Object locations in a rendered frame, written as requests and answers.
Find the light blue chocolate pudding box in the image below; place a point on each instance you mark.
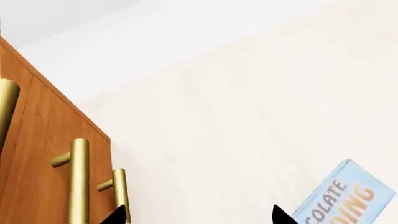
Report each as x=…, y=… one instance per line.
x=345, y=198

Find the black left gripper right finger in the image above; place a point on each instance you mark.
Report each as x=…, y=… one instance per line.
x=280, y=217

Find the wooden cabinet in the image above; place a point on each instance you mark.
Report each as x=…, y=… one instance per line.
x=37, y=149

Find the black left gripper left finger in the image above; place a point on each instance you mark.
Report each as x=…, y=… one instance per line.
x=117, y=216

